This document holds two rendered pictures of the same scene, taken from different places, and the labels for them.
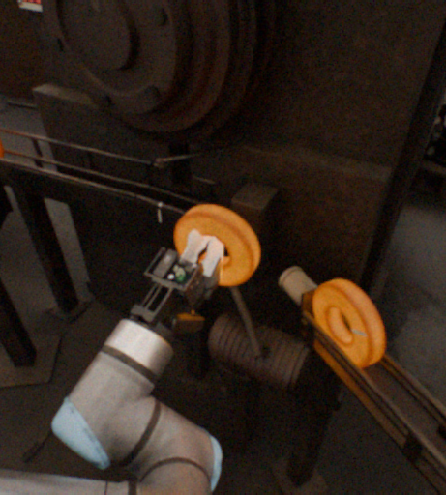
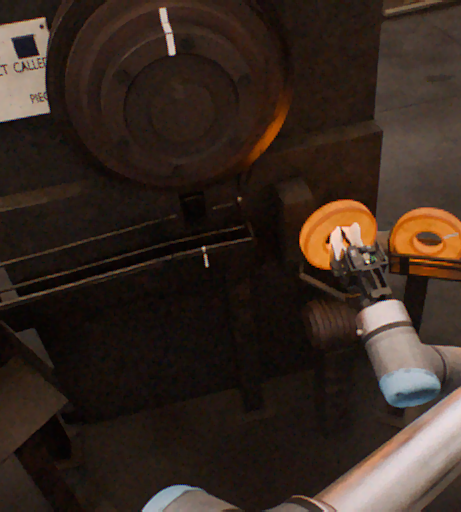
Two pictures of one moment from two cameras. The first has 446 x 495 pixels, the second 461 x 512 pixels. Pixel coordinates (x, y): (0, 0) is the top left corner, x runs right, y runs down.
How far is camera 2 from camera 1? 0.77 m
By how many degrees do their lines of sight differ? 27
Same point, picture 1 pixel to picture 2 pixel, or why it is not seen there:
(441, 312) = not seen: hidden behind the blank
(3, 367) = not seen: outside the picture
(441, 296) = not seen: hidden behind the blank
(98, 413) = (420, 360)
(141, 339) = (395, 307)
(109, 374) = (403, 337)
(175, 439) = (452, 351)
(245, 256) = (370, 227)
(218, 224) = (348, 213)
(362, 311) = (448, 220)
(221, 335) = (325, 322)
